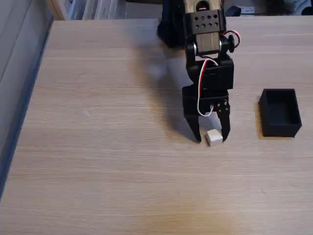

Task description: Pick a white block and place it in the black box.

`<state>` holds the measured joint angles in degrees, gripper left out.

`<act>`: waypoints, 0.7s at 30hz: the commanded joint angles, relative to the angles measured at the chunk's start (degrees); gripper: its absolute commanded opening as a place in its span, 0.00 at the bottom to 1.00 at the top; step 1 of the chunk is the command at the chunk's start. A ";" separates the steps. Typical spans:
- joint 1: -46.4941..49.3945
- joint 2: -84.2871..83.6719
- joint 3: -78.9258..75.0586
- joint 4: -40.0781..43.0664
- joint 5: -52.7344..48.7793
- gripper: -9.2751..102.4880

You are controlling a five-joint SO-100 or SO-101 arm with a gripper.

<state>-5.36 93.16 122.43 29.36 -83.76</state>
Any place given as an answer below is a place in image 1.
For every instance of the white block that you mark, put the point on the white block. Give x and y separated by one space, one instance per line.
214 137

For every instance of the black open box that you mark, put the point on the black open box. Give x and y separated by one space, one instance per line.
280 112

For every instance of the dark round object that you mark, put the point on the dark round object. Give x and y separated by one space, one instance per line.
308 11

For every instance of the white stacked boards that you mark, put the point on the white stacked boards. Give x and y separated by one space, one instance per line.
95 9

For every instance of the wooden post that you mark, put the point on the wooden post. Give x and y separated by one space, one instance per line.
56 9

